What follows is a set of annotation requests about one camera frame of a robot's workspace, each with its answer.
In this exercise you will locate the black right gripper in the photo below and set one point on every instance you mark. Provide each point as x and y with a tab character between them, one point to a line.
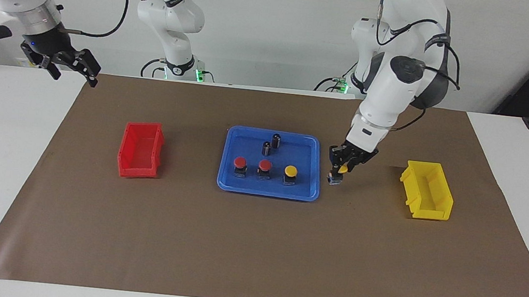
46	45

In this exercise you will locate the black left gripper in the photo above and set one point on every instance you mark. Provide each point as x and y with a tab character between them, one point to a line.
358	155

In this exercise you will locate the yellow push button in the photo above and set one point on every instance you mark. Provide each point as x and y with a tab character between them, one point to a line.
290	171
335	178

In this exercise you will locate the red push button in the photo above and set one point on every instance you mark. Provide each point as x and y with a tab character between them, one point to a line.
265	164
240	161

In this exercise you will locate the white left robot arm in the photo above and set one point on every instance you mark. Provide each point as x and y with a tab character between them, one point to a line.
386	92

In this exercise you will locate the blue plastic tray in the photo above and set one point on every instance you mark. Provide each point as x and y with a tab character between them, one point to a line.
245	142

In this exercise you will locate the small black cylinder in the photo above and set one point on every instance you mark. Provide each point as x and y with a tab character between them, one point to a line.
266	148
276	141

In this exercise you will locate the yellow plastic bin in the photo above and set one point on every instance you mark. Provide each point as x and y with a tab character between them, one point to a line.
427	193

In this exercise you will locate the red plastic bin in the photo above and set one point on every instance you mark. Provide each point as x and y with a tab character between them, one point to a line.
140	148

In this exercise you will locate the brown paper mat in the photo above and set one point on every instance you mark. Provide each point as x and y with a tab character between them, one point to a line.
255	244

